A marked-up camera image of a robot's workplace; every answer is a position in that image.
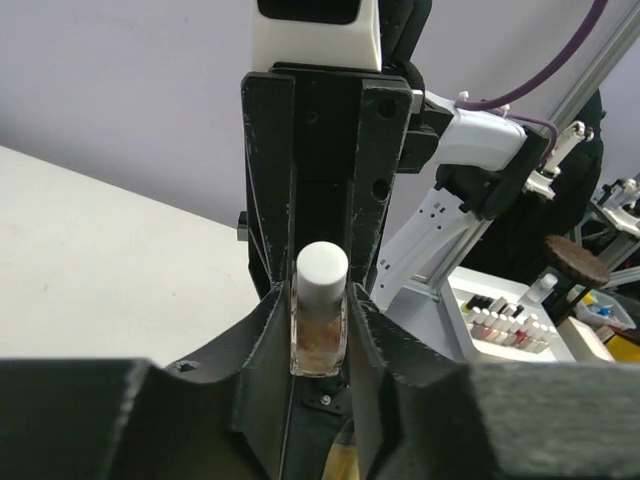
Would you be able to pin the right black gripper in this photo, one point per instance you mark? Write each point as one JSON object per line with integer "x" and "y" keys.
{"x": 322, "y": 147}

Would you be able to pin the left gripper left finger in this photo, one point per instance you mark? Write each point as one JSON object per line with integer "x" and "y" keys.
{"x": 219, "y": 413}

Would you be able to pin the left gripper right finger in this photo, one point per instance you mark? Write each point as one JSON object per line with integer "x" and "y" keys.
{"x": 419, "y": 415}

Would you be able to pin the glitter nail polish bottle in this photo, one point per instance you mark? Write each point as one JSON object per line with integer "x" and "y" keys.
{"x": 317, "y": 345}

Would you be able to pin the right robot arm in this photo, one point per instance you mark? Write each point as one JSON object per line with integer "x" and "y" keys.
{"x": 401, "y": 24}

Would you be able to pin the white tray of polish bottles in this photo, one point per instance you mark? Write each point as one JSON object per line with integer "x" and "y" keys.
{"x": 494, "y": 323}

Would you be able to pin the round brown stool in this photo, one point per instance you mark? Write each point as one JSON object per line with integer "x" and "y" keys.
{"x": 579, "y": 272}

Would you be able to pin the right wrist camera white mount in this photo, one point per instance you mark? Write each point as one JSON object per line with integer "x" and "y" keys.
{"x": 355, "y": 45}

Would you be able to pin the right aluminium frame post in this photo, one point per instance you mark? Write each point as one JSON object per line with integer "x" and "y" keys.
{"x": 485, "y": 157}

